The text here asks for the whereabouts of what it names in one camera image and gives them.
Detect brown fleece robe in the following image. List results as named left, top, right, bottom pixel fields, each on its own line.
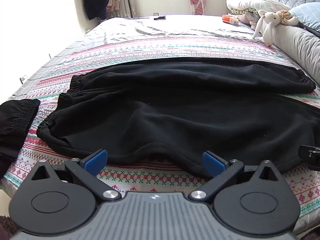
left=0, top=214, right=18, bottom=240

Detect patterned striped bed cover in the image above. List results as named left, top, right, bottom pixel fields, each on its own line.
left=0, top=32, right=320, bottom=230

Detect light blue pillow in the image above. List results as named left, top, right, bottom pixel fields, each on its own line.
left=288, top=2, right=320, bottom=32

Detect white floral quilt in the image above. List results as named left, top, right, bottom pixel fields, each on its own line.
left=226, top=0, right=291, bottom=15

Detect green patterned folded cloth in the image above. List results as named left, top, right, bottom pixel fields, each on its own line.
left=230, top=6, right=258, bottom=16

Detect grey long bolster pillow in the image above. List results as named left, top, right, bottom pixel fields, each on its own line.
left=260, top=23, right=320, bottom=80

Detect white stuffed rabbit toy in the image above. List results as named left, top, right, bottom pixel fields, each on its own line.
left=251, top=9, right=300, bottom=47

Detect black folded garment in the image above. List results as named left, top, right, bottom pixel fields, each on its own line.
left=0, top=99, right=41, bottom=178

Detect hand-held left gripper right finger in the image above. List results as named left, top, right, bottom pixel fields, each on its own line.
left=187, top=151, right=282, bottom=202

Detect dark hanging clothes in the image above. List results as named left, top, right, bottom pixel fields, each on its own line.
left=83, top=0, right=111, bottom=21

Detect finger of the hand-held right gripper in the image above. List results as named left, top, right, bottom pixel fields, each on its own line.
left=299, top=144, right=320, bottom=172

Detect orange and white packet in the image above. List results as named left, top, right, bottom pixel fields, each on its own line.
left=222, top=13, right=241, bottom=26

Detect black pants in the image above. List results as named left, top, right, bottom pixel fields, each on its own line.
left=37, top=57, right=320, bottom=179

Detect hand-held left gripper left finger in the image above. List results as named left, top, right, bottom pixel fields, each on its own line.
left=31, top=149, right=122, bottom=202

